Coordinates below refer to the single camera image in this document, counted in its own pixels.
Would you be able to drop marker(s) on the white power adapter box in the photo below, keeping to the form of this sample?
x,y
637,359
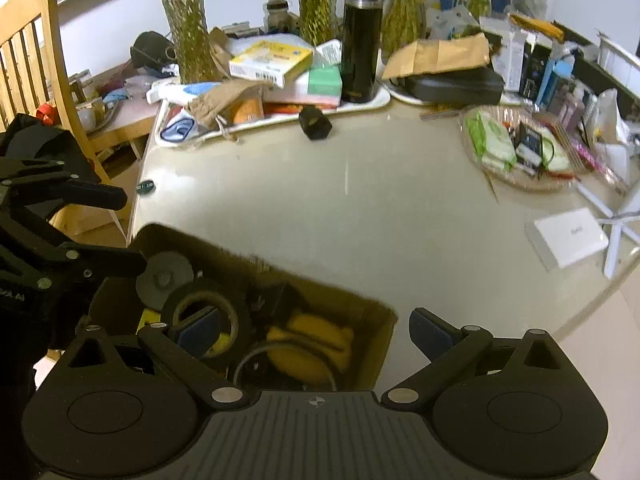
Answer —
x,y
564,239

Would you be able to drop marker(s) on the brown drawstring pouch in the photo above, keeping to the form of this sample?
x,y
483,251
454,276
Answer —
x,y
210,105

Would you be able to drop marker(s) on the yellow medicine box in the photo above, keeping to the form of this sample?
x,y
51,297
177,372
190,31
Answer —
x,y
278,64

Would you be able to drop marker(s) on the green wet wipes pack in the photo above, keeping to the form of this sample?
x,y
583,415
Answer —
x,y
491,141

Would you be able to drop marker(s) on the brown paper envelope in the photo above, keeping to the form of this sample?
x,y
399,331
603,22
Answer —
x,y
438,57

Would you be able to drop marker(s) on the cardboard box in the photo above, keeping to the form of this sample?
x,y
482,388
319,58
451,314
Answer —
x,y
273,296

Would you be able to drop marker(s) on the wide black tape roll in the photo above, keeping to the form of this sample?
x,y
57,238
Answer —
x,y
230,301

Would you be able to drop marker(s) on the white foil takeaway container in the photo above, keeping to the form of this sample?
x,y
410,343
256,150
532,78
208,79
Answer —
x,y
616,60

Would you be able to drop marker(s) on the green tissue pack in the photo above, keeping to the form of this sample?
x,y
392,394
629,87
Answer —
x,y
325,81

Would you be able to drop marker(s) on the wooden chair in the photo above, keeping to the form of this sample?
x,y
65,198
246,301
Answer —
x,y
33,71

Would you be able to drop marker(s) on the small black knob cap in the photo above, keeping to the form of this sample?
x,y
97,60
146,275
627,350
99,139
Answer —
x,y
314,123

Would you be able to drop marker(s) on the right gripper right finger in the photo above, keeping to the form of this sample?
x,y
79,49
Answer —
x,y
451,351

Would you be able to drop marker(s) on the dark green round cap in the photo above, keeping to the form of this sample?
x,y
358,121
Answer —
x,y
145,187

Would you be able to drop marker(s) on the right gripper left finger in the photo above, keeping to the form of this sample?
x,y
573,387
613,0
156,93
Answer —
x,y
179,349

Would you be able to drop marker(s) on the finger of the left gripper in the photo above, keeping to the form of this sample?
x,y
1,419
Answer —
x,y
102,196
90,261

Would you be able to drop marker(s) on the black tape roll white core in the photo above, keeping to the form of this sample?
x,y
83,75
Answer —
x,y
164,273

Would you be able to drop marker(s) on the black thermos bottle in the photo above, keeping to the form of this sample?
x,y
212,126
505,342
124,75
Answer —
x,y
362,23

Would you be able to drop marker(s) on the white tripod gimbal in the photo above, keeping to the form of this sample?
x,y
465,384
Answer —
x,y
618,220

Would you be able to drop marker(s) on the yellow bear earbuds case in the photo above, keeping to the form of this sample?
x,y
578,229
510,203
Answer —
x,y
311,349

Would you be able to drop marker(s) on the white plastic bag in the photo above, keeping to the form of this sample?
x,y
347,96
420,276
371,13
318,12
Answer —
x,y
606,125

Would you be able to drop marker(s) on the black box with yellow label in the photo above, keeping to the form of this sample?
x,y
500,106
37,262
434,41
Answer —
x,y
148,317

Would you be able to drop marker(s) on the black zipper case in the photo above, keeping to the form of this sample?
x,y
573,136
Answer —
x,y
479,86

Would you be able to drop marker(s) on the white tray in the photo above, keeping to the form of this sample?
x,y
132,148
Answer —
x,y
274,114

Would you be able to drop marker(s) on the small black product box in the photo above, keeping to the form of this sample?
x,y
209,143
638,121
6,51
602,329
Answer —
x,y
528,145

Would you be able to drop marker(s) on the glass plate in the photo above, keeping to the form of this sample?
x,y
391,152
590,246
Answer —
x,y
561,163

